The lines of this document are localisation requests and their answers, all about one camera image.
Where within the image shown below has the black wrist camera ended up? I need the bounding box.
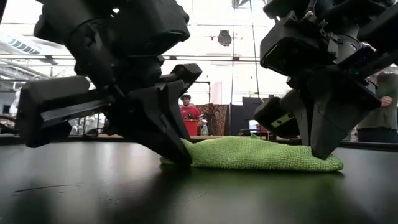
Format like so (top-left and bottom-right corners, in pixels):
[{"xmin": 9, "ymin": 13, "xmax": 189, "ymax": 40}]
[
  {"xmin": 259, "ymin": 11, "xmax": 340, "ymax": 77},
  {"xmin": 105, "ymin": 0, "xmax": 191, "ymax": 58}
]

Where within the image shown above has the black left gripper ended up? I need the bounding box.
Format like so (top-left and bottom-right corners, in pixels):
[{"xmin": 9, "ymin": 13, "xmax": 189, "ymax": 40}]
[{"xmin": 17, "ymin": 27, "xmax": 203, "ymax": 166}]

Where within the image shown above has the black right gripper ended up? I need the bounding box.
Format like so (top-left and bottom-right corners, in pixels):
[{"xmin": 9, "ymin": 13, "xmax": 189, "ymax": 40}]
[{"xmin": 253, "ymin": 12, "xmax": 398, "ymax": 160}]

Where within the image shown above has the red plastic bin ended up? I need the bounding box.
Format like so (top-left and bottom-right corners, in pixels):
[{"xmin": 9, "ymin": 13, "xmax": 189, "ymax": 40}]
[{"xmin": 183, "ymin": 119, "xmax": 200, "ymax": 136}]

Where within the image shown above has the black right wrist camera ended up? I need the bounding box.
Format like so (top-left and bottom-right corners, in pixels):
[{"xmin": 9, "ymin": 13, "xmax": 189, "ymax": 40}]
[{"xmin": 259, "ymin": 11, "xmax": 340, "ymax": 77}]

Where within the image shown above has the green microfibre towel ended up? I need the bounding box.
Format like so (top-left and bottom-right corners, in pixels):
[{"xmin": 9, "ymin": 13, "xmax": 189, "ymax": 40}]
[{"xmin": 160, "ymin": 133, "xmax": 345, "ymax": 172}]

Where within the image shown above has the person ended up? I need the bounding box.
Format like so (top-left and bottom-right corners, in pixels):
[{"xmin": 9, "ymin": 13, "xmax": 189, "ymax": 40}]
[
  {"xmin": 179, "ymin": 93, "xmax": 203, "ymax": 121},
  {"xmin": 356, "ymin": 70, "xmax": 398, "ymax": 144}
]

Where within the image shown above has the black cabinet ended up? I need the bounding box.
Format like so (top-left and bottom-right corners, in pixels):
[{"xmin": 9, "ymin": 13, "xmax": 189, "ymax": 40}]
[{"xmin": 229, "ymin": 96, "xmax": 264, "ymax": 136}]

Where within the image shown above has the patterned cloth panel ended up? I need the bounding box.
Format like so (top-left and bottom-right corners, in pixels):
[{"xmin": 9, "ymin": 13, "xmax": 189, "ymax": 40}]
[{"xmin": 196, "ymin": 103, "xmax": 230, "ymax": 136}]

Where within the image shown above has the person's hand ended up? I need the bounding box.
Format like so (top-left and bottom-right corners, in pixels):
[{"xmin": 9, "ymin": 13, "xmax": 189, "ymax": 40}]
[{"xmin": 379, "ymin": 95, "xmax": 394, "ymax": 108}]

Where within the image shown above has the black ceiling cable reel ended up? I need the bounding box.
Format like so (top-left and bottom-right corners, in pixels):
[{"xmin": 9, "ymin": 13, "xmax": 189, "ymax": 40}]
[{"xmin": 217, "ymin": 30, "xmax": 233, "ymax": 47}]

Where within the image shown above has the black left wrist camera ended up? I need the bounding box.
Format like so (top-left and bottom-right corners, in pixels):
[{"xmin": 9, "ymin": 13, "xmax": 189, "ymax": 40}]
[{"xmin": 105, "ymin": 0, "xmax": 191, "ymax": 58}]

